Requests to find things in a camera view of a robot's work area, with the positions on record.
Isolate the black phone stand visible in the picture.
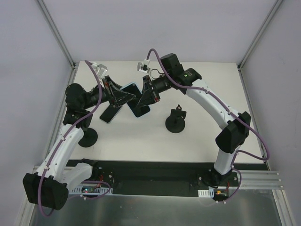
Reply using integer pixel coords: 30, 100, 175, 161
78, 128, 98, 148
165, 104, 187, 133

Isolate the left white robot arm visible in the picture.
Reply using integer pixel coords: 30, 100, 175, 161
23, 76, 140, 212

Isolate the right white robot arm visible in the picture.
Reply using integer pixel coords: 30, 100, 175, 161
137, 53, 251, 188

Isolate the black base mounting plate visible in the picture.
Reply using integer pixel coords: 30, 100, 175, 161
64, 159, 270, 197

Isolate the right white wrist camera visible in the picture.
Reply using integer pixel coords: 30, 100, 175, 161
137, 59, 150, 73

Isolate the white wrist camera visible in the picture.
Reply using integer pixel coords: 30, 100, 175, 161
91, 62, 108, 79
137, 59, 150, 73

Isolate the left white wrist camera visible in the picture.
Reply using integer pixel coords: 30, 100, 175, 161
91, 62, 108, 79

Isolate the right aluminium frame post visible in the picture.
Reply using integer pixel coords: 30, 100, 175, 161
238, 0, 284, 72

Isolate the aluminium frame post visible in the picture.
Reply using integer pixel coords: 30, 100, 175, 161
35, 0, 76, 69
238, 0, 284, 72

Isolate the left white cable duct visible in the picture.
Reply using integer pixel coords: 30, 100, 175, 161
69, 186, 113, 195

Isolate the white cable duct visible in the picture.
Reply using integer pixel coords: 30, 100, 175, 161
198, 189, 221, 198
69, 186, 113, 195

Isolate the left aluminium frame post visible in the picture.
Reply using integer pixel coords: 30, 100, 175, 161
35, 0, 76, 69

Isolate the right white cable duct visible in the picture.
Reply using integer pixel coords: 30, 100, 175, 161
198, 189, 221, 198

